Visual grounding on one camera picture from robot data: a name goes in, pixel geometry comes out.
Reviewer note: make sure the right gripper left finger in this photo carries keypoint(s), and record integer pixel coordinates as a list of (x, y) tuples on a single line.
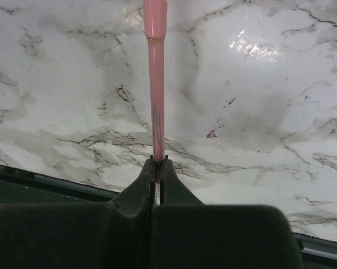
[(112, 234)]

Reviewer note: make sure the pink badminton racket front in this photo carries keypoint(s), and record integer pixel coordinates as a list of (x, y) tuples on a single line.
[(155, 28)]

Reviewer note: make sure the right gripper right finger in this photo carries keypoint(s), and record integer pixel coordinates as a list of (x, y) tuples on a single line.
[(190, 234)]

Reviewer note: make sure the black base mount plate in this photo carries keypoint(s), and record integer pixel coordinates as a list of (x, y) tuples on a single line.
[(19, 186)]

